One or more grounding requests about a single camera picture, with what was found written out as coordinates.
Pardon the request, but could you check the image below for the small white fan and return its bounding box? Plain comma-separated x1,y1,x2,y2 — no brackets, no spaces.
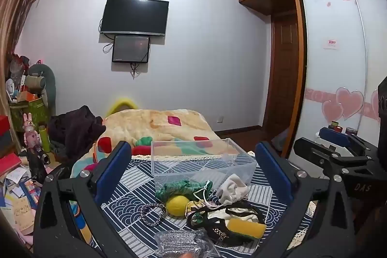
5,79,15,101

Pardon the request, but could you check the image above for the yellow curved cushion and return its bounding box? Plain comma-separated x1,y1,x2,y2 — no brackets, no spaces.
107,96,138,116

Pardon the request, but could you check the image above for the pile of papers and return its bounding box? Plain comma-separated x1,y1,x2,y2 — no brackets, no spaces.
0,167,41,234

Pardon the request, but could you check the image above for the green patterned cloth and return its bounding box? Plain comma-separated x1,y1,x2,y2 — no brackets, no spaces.
156,180,213,202

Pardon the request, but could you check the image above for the brown wooden door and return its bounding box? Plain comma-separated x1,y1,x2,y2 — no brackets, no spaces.
263,12,303,153

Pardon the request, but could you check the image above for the white heart-print wardrobe door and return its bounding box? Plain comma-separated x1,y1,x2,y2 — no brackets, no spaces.
287,0,387,174

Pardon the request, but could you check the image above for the grey-green plush toy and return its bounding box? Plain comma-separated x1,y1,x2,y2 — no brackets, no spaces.
24,64,56,116

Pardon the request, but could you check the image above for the red box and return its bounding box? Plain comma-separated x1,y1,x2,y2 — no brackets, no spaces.
0,115,11,136

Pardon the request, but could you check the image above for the yellow sponge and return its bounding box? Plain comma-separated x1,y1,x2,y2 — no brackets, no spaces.
227,218,267,239

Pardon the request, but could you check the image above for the small black wall monitor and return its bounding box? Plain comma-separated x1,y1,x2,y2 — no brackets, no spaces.
112,35,151,63

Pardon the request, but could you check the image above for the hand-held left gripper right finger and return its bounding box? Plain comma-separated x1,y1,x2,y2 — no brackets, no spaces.
254,141,356,258

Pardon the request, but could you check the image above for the black handheld device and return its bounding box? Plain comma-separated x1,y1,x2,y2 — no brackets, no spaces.
27,143,50,183

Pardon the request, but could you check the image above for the pink rabbit figure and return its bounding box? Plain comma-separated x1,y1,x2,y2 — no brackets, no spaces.
22,113,38,150

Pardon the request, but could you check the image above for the black-white braided hair tie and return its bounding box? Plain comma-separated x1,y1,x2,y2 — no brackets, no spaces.
140,203,167,227

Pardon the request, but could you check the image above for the red book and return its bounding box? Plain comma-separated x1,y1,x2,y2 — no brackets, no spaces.
0,154,22,177

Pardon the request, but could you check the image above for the black studded strap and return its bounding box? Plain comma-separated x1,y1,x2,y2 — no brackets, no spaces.
186,204,267,245

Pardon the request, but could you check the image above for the black wall television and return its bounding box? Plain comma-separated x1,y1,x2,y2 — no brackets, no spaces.
101,0,169,36

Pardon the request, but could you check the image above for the white cloth pouch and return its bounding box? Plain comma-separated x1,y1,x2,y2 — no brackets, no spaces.
216,174,249,205

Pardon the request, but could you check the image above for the colourful fleece blanket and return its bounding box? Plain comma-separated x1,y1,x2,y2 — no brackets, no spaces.
71,108,239,180

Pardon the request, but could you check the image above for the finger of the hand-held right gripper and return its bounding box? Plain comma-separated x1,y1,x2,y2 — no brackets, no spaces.
319,126,378,156
295,137,375,178

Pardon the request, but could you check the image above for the silver scouring pad packet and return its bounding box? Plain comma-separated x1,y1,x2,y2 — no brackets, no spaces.
154,229,227,258

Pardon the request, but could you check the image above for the green bottle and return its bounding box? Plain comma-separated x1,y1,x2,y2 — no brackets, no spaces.
38,124,51,153

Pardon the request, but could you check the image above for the yellow ball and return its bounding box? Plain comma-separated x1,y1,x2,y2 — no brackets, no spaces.
166,195,190,217

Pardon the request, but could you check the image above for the striped brown curtain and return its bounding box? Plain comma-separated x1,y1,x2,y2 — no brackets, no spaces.
0,0,49,65

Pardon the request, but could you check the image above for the blue patterned bed cover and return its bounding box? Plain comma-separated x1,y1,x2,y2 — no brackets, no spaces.
69,152,315,258

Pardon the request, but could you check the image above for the green gift bag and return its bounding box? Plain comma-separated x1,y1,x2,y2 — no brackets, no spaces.
9,96,50,128

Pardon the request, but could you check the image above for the clear plastic box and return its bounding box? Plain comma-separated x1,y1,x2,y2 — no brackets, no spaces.
151,138,257,192

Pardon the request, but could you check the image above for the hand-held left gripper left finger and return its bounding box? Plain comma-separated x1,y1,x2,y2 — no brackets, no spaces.
33,141,134,258

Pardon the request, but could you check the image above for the dark purple garment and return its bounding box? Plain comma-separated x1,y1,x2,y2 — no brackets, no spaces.
48,105,106,160

